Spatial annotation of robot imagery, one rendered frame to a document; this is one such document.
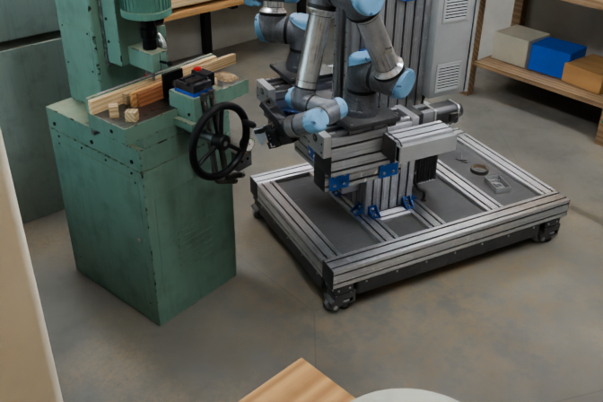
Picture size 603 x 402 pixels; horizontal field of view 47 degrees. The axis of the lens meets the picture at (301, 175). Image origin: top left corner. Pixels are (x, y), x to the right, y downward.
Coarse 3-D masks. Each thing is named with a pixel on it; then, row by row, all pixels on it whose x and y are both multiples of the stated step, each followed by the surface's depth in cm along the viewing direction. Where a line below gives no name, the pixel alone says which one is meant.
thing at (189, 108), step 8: (216, 88) 247; (176, 96) 244; (184, 96) 241; (208, 96) 243; (216, 96) 247; (176, 104) 246; (184, 104) 243; (192, 104) 240; (200, 104) 242; (208, 104) 245; (184, 112) 245; (192, 112) 242; (200, 112) 243; (192, 120) 244
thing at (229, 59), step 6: (228, 54) 283; (234, 54) 283; (216, 60) 277; (222, 60) 279; (228, 60) 282; (234, 60) 285; (204, 66) 272; (210, 66) 275; (216, 66) 278; (222, 66) 280; (186, 72) 266; (132, 90) 250; (126, 96) 247; (126, 102) 248
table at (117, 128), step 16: (240, 80) 270; (224, 96) 264; (144, 112) 243; (160, 112) 243; (176, 112) 247; (224, 112) 253; (96, 128) 243; (112, 128) 236; (128, 128) 233; (144, 128) 238; (160, 128) 244; (192, 128) 243
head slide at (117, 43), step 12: (108, 0) 243; (108, 12) 246; (108, 24) 249; (120, 24) 247; (132, 24) 251; (108, 36) 252; (120, 36) 248; (132, 36) 252; (108, 48) 255; (120, 48) 250; (120, 60) 252
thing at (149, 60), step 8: (128, 48) 252; (136, 48) 250; (160, 48) 250; (136, 56) 251; (144, 56) 248; (152, 56) 245; (160, 56) 248; (136, 64) 253; (144, 64) 249; (152, 64) 247; (160, 64) 249; (152, 72) 249
